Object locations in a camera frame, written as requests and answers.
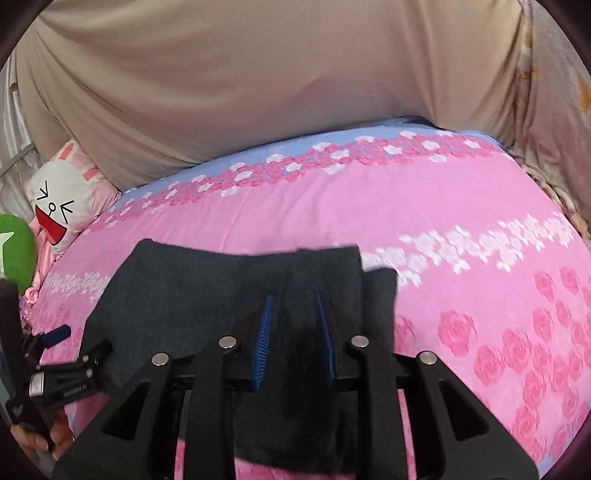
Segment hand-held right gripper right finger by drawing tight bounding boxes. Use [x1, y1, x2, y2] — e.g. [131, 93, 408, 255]
[315, 288, 539, 480]

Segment cartoon rabbit pillow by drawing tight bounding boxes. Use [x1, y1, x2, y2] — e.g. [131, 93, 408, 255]
[25, 138, 121, 257]

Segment dark grey pants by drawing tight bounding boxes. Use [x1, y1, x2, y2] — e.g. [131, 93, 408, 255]
[81, 239, 399, 476]

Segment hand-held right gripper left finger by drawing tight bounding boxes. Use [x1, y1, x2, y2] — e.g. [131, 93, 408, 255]
[52, 294, 275, 480]

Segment green round object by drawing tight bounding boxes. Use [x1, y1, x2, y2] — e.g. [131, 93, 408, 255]
[0, 213, 37, 296]

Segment person's left hand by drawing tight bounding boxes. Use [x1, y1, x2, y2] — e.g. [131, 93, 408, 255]
[11, 412, 75, 462]

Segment floral pastel pillow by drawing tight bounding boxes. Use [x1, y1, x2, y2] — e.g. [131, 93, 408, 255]
[508, 0, 591, 241]

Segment pale grey curtain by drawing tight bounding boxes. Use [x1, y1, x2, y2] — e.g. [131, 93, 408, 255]
[0, 60, 38, 222]

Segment beige cloth cover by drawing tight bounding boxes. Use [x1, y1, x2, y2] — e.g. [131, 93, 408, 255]
[14, 0, 536, 192]

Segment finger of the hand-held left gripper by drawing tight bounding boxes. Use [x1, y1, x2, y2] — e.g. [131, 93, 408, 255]
[21, 325, 73, 359]
[39, 339, 115, 374]

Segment pink floral bedsheet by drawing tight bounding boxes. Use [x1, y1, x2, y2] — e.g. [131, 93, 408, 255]
[18, 115, 591, 480]

